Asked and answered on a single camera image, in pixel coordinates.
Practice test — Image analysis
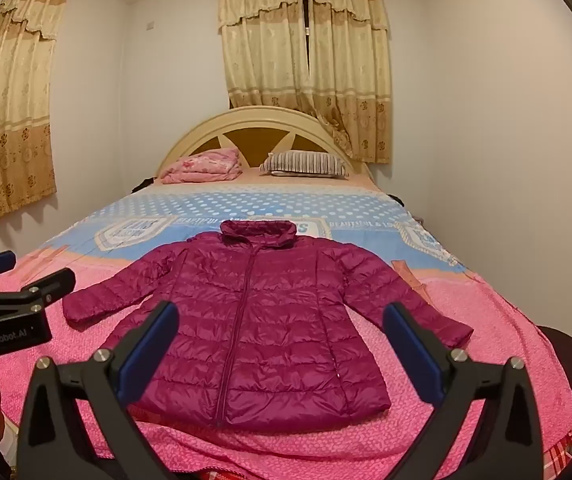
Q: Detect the cream wooden headboard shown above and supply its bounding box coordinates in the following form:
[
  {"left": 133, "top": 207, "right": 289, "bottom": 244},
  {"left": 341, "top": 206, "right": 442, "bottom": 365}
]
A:
[{"left": 158, "top": 106, "right": 367, "bottom": 181}]

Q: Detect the beige floral curtain panel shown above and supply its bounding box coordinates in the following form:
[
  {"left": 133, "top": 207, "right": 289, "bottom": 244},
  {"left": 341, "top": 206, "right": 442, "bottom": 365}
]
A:
[
  {"left": 306, "top": 0, "right": 393, "bottom": 163},
  {"left": 218, "top": 0, "right": 311, "bottom": 108}
]

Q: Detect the pink and blue printed blanket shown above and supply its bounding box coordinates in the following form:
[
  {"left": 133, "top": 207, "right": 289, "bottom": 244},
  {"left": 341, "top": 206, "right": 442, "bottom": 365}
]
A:
[{"left": 0, "top": 182, "right": 572, "bottom": 480}]

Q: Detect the magenta puffer jacket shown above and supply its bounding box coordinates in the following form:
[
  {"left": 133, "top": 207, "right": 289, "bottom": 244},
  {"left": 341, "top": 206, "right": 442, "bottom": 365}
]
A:
[{"left": 62, "top": 219, "right": 474, "bottom": 431}]

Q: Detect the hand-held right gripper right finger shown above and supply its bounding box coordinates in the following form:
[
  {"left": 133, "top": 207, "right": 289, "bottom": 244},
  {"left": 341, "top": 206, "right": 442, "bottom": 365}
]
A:
[{"left": 382, "top": 302, "right": 559, "bottom": 480}]

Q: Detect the folded pink floral quilt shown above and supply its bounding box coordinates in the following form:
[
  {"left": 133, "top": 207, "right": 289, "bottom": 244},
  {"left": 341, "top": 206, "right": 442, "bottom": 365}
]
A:
[{"left": 160, "top": 147, "right": 243, "bottom": 184}]

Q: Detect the wide beige floral curtain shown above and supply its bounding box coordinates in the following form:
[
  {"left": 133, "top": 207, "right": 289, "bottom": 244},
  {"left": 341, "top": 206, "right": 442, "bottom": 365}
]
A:
[{"left": 0, "top": 0, "right": 71, "bottom": 241}]

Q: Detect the striped pillow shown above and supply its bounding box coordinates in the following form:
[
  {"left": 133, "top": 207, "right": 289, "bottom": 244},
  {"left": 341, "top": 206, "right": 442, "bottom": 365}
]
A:
[{"left": 259, "top": 150, "right": 351, "bottom": 178}]

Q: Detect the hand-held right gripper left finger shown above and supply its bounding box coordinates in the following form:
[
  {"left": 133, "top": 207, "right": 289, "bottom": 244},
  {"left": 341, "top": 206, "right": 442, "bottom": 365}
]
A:
[{"left": 16, "top": 301, "right": 181, "bottom": 480}]

